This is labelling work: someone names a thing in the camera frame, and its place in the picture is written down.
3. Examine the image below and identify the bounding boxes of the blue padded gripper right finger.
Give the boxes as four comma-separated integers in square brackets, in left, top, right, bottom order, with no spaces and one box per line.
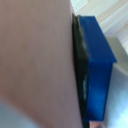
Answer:
[72,14,128,128]

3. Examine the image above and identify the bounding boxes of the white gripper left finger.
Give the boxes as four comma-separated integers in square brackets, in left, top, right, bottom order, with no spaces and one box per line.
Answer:
[0,97,38,128]

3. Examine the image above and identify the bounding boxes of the pink plastic cup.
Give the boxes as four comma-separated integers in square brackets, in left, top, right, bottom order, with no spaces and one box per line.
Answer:
[0,0,85,128]

